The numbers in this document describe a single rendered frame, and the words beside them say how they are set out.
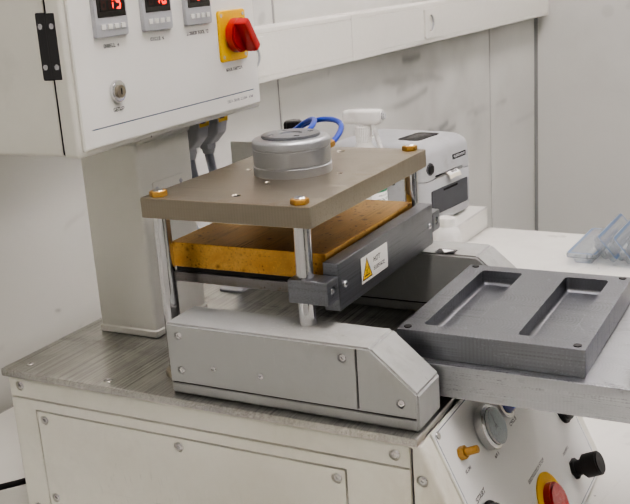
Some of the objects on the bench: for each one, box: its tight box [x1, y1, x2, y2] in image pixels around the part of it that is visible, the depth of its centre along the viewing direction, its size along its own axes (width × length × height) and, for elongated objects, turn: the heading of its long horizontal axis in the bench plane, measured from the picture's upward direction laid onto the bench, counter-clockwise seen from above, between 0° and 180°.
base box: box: [9, 377, 598, 504], centre depth 108 cm, size 54×38×17 cm
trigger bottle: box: [342, 109, 388, 201], centre depth 190 cm, size 9×8×25 cm
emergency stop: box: [543, 481, 569, 504], centre depth 96 cm, size 2×4×4 cm, turn 165°
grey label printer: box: [334, 129, 469, 216], centre depth 206 cm, size 25×20×17 cm
